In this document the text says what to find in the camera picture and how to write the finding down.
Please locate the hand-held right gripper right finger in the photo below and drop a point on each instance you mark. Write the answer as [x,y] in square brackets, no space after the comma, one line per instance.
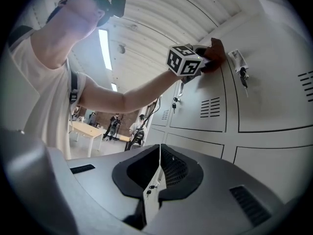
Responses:
[207,204]

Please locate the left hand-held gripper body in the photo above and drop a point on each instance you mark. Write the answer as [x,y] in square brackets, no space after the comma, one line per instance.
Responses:
[181,62]

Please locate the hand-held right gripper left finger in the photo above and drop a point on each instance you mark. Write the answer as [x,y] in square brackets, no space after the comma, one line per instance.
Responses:
[102,180]

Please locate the brown wiping cloth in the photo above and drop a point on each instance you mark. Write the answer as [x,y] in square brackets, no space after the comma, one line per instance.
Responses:
[216,57]

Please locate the grey metal locker door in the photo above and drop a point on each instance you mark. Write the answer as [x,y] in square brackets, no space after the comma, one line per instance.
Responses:
[188,121]

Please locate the person's left forearm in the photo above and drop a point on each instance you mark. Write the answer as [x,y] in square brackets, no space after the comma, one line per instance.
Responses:
[146,94]

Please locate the grey metal locker cabinet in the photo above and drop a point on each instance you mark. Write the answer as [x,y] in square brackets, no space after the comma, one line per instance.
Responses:
[269,106]

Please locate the black locker key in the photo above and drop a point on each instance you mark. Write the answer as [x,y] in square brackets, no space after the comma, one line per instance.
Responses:
[173,106]
[244,79]

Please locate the light wooden table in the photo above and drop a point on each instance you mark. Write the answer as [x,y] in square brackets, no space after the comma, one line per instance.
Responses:
[88,130]

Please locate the round ceiling dome fixture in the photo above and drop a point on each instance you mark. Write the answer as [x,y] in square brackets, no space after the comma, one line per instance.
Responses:
[121,49]

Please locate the short ceiling light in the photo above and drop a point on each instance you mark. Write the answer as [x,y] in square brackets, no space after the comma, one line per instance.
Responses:
[114,87]

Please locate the long ceiling light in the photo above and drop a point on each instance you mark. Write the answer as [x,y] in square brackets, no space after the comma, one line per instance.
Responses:
[105,50]

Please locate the person's light t-shirt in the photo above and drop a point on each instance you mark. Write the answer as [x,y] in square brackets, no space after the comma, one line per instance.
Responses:
[49,94]

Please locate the person's head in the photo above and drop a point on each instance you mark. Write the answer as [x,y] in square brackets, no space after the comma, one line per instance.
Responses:
[78,13]

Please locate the black head camera rig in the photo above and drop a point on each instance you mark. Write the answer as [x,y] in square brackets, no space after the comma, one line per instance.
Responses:
[118,6]

